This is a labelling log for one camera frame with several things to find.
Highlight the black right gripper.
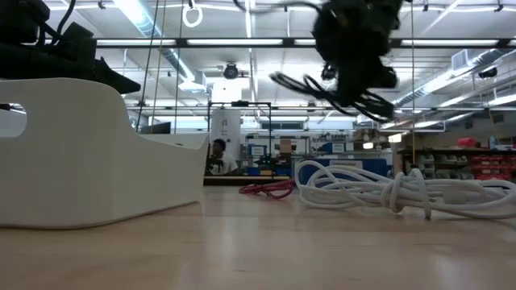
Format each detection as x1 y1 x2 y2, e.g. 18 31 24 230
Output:
310 0 405 108

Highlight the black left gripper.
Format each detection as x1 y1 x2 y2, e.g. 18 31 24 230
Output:
56 21 142 95

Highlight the black USB-C cable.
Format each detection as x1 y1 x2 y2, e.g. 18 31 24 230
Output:
268 71 397 124

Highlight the white USB-C cable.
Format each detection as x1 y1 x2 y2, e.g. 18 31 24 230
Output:
293 159 516 221

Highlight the red braided USB-C cable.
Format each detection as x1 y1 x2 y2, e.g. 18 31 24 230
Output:
238 178 298 201

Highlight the dark computer monitor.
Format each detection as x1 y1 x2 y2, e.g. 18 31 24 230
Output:
139 122 173 135

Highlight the white plastic bin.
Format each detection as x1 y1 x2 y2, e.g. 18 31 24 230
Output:
0 77 210 230

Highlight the blue box with white label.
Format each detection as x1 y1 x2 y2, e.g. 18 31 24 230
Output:
297 157 394 185

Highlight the round black ceiling fixture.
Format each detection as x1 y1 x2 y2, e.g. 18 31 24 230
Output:
223 62 240 81

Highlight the white printed banner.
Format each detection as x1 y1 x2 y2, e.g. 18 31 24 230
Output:
210 109 242 160

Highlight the shelf with red bins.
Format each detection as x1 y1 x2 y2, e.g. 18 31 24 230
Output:
397 137 516 182

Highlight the person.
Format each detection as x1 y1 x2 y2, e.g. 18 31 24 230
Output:
206 138 239 176

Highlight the ceiling-hung black camera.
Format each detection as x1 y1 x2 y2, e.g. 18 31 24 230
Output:
320 64 338 82

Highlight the white hanging cable loop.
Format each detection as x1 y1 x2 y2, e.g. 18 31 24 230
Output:
181 0 204 29

